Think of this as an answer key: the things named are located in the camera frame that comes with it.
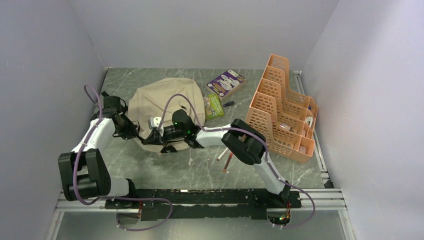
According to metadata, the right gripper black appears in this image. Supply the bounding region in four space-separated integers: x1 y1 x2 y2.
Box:
142 125 186 148

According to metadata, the beige canvas backpack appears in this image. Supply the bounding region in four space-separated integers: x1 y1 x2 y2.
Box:
127 77 206 156

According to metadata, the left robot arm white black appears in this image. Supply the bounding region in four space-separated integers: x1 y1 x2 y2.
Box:
58 91 140 208

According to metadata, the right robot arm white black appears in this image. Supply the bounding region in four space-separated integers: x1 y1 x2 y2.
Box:
141 109 291 207

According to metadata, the green book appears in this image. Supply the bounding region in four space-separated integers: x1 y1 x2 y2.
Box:
203 94 225 120

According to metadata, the white red marker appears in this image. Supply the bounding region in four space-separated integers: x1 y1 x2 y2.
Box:
216 148 229 161

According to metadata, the red pen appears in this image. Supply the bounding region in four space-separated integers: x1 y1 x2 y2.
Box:
223 154 233 173

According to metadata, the purple book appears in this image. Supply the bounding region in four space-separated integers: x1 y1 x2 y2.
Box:
206 68 247 100

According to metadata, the orange plastic file organizer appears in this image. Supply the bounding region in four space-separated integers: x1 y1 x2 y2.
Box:
245 54 319 163

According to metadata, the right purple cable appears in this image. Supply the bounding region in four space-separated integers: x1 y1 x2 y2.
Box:
155 93 316 229

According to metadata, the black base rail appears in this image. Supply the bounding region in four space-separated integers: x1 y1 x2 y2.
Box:
104 188 302 221

